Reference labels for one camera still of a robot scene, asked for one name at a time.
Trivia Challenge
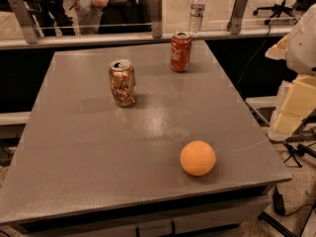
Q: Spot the metal barrier bracket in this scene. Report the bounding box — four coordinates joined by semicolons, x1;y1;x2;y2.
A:
226;0;248;35
8;0;40;44
150;0;162;39

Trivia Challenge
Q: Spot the right metal barrier bracket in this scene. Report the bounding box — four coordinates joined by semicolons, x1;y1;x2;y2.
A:
226;0;248;35

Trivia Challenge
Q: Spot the red cola can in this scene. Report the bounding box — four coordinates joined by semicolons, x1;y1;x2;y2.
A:
171;32;192;72

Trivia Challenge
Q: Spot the orange ball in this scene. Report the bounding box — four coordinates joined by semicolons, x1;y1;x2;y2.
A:
180;140;216;177

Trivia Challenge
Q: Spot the dented orange soda can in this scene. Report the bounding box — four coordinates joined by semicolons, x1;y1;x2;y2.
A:
109;59;137;108

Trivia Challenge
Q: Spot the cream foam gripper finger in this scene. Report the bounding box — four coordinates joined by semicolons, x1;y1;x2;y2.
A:
268;74;316;141

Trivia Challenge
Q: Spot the black power adapter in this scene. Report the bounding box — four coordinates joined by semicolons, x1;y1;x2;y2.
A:
273;186;285;215

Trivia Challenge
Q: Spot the person in background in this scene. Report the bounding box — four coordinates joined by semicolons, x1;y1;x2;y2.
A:
74;0;148;35

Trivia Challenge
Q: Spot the left metal barrier bracket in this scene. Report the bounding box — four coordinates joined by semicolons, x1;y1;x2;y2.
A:
8;0;40;44

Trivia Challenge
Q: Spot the black tripod stand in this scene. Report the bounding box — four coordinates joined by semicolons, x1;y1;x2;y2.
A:
283;111;316;168

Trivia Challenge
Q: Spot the clear plastic water bottle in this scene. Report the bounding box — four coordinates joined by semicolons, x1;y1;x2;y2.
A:
189;0;205;35

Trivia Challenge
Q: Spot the grey table drawer front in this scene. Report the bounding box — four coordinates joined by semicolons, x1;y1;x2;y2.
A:
23;195;270;237

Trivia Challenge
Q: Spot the middle metal barrier bracket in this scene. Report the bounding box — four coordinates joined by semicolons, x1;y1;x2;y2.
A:
150;0;162;39

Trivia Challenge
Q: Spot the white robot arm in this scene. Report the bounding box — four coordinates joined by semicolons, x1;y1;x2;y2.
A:
266;5;316;141

